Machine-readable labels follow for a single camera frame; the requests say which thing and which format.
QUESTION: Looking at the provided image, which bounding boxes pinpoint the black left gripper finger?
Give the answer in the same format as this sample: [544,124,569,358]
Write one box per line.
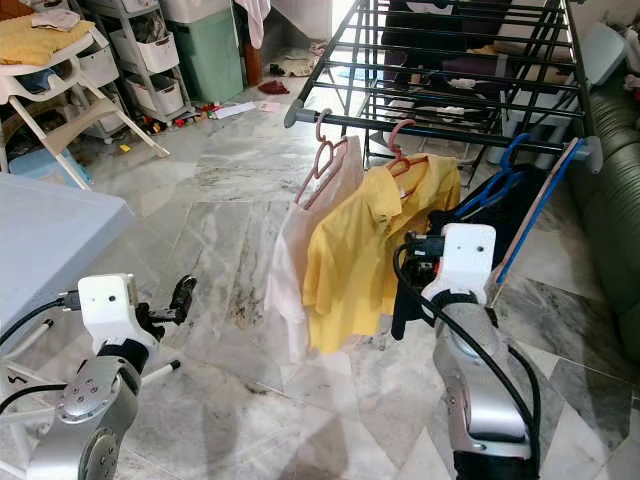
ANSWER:
[170,275,199,326]

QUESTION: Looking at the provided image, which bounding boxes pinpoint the black garment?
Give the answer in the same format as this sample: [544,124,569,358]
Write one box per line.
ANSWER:
[390,165,551,341]

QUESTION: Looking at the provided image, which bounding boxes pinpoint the reddish plastic hanger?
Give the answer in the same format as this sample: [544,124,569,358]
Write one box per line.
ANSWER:
[388,118,441,179]

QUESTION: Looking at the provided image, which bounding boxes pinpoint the yellow polo shirt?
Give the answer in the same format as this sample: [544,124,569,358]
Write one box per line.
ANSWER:
[305,155,461,356]

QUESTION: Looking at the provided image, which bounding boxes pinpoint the light blue folding table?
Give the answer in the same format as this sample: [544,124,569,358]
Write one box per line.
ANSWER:
[0,172,183,441]

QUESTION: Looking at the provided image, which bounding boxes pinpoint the black clothes drying rack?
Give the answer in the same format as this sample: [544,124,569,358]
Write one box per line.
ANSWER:
[285,0,606,176]

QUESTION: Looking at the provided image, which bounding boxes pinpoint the light blue storage box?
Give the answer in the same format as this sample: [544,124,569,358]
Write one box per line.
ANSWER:
[5,148,91,191]

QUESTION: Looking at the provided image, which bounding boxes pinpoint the white paper sheet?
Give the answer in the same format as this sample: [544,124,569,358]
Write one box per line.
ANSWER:
[212,101,258,121]

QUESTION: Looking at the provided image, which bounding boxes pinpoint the dark green sofa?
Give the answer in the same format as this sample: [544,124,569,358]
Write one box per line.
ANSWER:
[565,75,640,366]

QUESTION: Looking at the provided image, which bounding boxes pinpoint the dark upholstered chair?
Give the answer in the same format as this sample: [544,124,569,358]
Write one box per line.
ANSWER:
[380,0,541,121]

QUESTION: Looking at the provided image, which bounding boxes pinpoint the white drawer cart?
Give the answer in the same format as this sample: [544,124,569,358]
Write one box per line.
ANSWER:
[80,0,196,126]

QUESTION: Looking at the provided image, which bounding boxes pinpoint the white baby high chair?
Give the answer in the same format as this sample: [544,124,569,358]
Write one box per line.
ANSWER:
[0,20,171,191]

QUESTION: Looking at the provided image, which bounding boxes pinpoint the grey plastic chair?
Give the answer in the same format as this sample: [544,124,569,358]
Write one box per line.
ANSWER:
[500,20,640,171]

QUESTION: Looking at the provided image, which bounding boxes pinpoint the white hanging cloth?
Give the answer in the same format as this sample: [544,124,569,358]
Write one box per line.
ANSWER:
[235,0,273,49]

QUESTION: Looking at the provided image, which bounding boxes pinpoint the yellow cushion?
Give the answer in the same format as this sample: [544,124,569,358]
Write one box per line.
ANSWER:
[0,12,106,68]

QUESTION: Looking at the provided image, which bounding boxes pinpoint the pink white small cloth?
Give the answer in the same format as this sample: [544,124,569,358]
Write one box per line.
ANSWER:
[32,8,83,33]

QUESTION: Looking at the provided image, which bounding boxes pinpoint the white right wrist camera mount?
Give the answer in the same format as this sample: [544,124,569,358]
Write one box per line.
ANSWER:
[435,223,497,301]

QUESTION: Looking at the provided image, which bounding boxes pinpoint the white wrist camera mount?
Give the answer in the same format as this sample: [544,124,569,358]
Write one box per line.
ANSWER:
[435,223,497,301]
[78,275,161,356]

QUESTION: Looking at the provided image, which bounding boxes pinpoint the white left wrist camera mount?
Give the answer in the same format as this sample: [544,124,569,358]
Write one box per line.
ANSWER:
[78,275,161,356]

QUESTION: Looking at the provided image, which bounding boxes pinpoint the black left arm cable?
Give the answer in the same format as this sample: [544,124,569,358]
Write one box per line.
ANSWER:
[0,290,83,421]

